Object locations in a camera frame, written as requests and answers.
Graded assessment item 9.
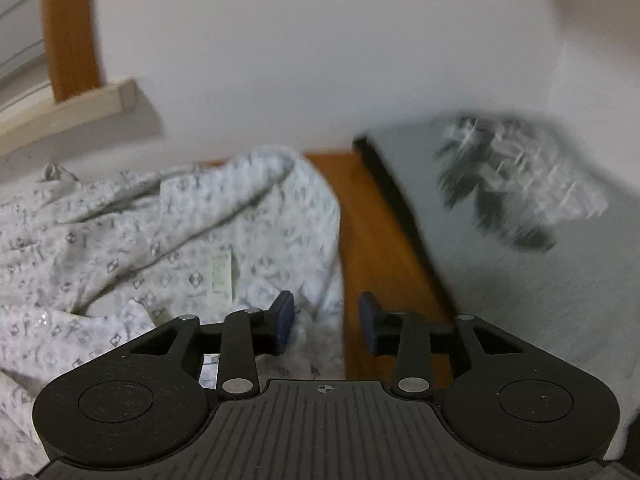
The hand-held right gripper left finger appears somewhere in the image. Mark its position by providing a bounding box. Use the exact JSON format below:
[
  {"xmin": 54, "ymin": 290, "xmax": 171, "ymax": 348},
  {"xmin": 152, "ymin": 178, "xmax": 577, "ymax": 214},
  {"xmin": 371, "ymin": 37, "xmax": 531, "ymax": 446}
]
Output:
[{"xmin": 85, "ymin": 291, "xmax": 296, "ymax": 400}]

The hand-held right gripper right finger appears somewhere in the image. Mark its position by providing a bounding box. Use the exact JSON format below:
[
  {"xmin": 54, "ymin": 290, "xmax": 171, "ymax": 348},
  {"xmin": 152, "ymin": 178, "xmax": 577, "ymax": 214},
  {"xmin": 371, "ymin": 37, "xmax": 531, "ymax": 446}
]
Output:
[{"xmin": 359, "ymin": 291, "xmax": 566, "ymax": 400}]

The white patterned pajama shirt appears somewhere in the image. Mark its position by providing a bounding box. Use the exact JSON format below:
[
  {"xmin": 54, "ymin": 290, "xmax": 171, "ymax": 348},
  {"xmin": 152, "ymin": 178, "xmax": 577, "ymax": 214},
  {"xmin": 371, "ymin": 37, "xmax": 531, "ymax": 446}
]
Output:
[{"xmin": 0, "ymin": 146, "xmax": 346, "ymax": 476}]

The black folded garment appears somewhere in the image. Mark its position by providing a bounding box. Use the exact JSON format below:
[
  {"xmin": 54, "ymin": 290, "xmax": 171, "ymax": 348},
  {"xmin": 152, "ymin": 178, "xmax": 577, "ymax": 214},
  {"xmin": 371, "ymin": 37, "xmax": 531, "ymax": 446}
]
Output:
[{"xmin": 352, "ymin": 135, "xmax": 456, "ymax": 316}]

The grey printed shirt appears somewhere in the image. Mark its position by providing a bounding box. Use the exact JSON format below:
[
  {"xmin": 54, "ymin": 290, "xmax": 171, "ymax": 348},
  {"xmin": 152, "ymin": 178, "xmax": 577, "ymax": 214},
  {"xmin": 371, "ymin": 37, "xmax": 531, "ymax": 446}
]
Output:
[{"xmin": 367, "ymin": 112, "xmax": 640, "ymax": 401}]

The beige window sill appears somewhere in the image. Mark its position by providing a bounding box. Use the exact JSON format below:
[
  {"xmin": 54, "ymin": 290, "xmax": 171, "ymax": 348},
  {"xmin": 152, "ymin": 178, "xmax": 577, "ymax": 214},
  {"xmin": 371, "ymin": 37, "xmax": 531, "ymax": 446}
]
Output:
[{"xmin": 0, "ymin": 77, "xmax": 163, "ymax": 161}]

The grey window blind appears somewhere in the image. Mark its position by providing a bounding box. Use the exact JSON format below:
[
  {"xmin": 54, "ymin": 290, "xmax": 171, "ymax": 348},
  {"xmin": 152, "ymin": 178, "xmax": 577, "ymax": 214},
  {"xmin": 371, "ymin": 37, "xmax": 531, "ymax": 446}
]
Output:
[{"xmin": 0, "ymin": 0, "xmax": 51, "ymax": 126}]

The wooden window frame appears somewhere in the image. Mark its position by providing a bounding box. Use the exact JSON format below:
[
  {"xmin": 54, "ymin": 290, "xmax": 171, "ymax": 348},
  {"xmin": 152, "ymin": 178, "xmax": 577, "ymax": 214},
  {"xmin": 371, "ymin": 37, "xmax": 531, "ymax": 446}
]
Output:
[{"xmin": 40, "ymin": 0, "xmax": 103, "ymax": 103}]

